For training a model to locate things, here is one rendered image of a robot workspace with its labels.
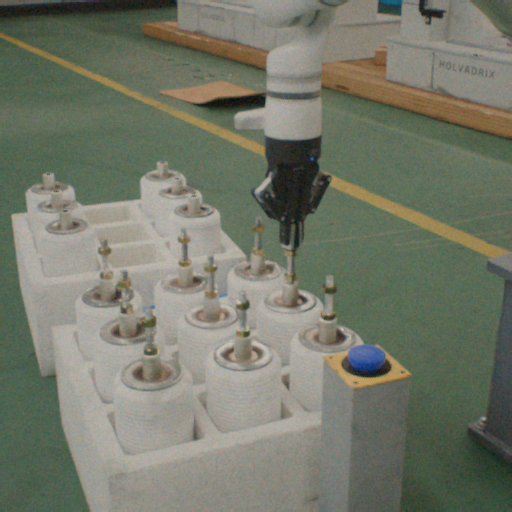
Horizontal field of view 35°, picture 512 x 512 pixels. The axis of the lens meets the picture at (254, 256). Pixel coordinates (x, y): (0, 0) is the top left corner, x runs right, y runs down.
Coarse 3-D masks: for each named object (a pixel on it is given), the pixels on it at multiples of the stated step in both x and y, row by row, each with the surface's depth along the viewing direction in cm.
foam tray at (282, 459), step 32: (64, 352) 117; (64, 384) 119; (288, 384) 113; (64, 416) 126; (96, 416) 102; (288, 416) 105; (320, 416) 102; (96, 448) 97; (192, 448) 96; (224, 448) 97; (256, 448) 98; (288, 448) 100; (96, 480) 101; (128, 480) 93; (160, 480) 95; (192, 480) 96; (224, 480) 98; (256, 480) 100; (288, 480) 102
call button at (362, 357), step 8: (352, 352) 87; (360, 352) 87; (368, 352) 87; (376, 352) 87; (384, 352) 87; (352, 360) 86; (360, 360) 86; (368, 360) 86; (376, 360) 86; (384, 360) 86; (360, 368) 86; (368, 368) 86; (376, 368) 86
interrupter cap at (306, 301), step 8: (272, 296) 117; (280, 296) 118; (304, 296) 117; (312, 296) 117; (264, 304) 116; (272, 304) 115; (280, 304) 116; (296, 304) 116; (304, 304) 115; (312, 304) 115; (280, 312) 113; (288, 312) 113; (296, 312) 113; (304, 312) 113
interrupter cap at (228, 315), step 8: (200, 304) 115; (224, 304) 115; (192, 312) 113; (200, 312) 113; (224, 312) 113; (232, 312) 113; (192, 320) 111; (200, 320) 111; (208, 320) 111; (216, 320) 111; (224, 320) 111; (232, 320) 110; (200, 328) 109; (208, 328) 109; (216, 328) 109
